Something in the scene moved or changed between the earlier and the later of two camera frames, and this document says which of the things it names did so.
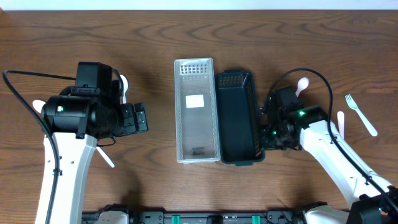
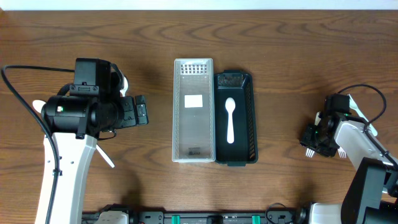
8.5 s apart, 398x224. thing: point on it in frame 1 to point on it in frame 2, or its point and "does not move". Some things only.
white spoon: x=303 y=83 to x=230 y=104
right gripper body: x=271 y=137 to x=313 y=138
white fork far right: x=353 y=104 does not move
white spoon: x=38 y=104 does not move
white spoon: x=125 y=85 does not move
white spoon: x=106 y=157 does not move
